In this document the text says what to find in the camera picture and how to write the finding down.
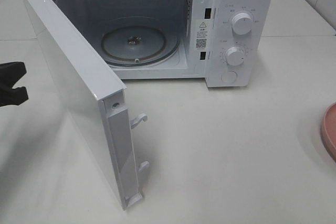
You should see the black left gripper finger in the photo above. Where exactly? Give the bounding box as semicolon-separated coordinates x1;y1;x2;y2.
0;85;28;107
1;61;27;88

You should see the white microwave door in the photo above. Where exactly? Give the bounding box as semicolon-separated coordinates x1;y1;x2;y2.
24;0;150;209

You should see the white microwave knob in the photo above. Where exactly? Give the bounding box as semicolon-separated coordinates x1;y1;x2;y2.
231;12;253;35
225;46;245;66

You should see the pink round plate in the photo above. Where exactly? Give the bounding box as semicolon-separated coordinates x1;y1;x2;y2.
321;103;335;161

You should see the glass microwave turntable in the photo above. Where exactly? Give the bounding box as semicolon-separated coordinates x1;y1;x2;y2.
101;16;180;67

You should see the white microwave oven body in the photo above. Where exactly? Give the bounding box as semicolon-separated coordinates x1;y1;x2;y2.
53;0;270;88

